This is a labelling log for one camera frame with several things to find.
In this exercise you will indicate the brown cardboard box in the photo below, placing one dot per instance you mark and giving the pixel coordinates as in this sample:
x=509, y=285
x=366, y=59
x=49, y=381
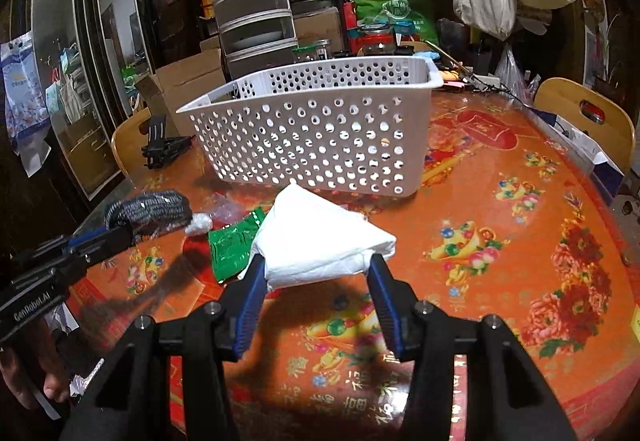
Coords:
x=320, y=28

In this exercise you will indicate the green foil packet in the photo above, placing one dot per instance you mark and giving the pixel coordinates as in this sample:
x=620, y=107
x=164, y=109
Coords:
x=232, y=246

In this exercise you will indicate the red patterned tablecloth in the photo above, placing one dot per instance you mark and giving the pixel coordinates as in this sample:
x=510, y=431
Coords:
x=500, y=231

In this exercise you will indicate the white perforated plastic basket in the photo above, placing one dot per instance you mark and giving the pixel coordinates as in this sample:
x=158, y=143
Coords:
x=320, y=131

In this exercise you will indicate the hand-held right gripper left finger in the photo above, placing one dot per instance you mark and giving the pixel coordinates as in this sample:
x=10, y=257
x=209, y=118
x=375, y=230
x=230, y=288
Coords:
x=251, y=293

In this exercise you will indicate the stacked grey drawer unit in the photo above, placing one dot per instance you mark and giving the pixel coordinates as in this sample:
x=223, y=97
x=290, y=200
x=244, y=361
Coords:
x=252, y=1

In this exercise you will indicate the black clip tool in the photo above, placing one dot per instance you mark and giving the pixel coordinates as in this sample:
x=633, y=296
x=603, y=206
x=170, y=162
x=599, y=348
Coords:
x=162, y=143

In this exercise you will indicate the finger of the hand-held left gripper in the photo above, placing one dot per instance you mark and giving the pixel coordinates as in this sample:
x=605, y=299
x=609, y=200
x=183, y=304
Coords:
x=100, y=241

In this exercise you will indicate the grey knitted cloth roll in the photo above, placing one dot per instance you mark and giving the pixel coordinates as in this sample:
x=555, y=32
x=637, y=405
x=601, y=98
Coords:
x=147, y=211

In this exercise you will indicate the white and blue carton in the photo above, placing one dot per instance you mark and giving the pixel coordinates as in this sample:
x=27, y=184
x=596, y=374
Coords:
x=590, y=146

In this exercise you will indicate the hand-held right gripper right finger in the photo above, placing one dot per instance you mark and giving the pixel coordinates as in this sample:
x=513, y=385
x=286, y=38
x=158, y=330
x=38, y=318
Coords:
x=382, y=293

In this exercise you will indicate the white tissue pack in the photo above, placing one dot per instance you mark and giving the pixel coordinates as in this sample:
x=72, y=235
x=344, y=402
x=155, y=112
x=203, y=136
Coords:
x=320, y=241

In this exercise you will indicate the wooden chair with cutout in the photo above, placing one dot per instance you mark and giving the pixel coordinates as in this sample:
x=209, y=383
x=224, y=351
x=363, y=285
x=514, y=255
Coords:
x=582, y=113

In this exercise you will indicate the clear crumpled plastic wrapper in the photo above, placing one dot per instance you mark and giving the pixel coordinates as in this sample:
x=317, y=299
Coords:
x=210, y=216

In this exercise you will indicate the blue printed snack bag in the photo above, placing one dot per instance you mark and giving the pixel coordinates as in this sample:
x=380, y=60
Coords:
x=22, y=96

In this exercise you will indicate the person's left hand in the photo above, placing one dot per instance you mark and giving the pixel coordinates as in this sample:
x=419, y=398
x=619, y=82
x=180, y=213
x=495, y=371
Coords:
x=40, y=371

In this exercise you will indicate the glass jar with lid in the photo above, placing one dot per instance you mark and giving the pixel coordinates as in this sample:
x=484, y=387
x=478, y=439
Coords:
x=312, y=51

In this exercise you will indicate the green shopping bag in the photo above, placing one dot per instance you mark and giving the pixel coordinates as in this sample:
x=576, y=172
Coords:
x=395, y=11

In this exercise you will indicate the open cardboard box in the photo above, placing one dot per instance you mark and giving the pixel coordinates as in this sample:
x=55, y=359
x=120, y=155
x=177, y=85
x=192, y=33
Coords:
x=187, y=83

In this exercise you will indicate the white plastic bag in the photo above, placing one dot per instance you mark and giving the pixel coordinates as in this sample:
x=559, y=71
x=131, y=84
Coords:
x=510, y=68

